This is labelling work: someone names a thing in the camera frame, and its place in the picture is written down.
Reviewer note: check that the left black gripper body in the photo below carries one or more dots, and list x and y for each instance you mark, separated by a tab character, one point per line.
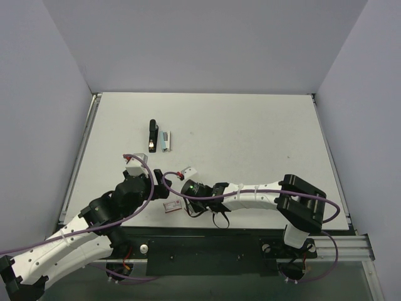
160	183

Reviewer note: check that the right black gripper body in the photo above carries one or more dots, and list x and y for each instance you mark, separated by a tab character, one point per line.
188	204

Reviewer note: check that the black stapler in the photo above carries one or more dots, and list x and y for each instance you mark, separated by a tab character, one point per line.
153	136

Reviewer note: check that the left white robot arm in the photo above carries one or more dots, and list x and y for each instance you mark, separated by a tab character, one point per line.
94	233

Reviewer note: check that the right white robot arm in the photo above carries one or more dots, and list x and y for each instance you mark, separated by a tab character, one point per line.
297	200

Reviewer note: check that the red white staple box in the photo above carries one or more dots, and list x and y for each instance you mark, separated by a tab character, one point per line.
172	206

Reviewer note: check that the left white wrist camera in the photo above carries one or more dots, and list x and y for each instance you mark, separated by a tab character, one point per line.
133	166

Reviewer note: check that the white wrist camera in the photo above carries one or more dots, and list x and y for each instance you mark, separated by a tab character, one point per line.
190	173
133	166

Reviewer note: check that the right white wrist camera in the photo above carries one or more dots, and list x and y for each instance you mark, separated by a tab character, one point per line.
190	173

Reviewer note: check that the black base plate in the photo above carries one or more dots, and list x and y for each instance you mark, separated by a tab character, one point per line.
206	251

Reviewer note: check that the aluminium rail frame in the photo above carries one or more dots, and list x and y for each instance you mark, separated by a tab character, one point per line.
350	248

